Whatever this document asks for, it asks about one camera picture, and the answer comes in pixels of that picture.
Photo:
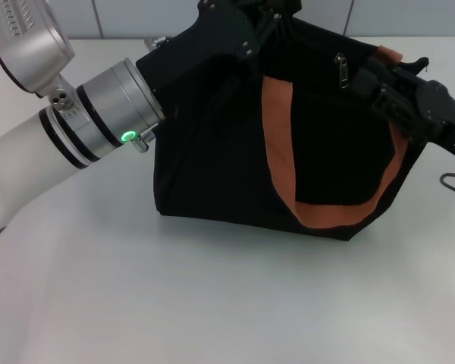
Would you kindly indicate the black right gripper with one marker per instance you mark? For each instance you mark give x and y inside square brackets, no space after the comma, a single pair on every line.
[451,121]

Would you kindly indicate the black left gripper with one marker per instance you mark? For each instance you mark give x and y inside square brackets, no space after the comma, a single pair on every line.
[197,53]

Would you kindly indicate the silver zipper pull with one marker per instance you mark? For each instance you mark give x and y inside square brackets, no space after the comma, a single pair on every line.
[343,74]

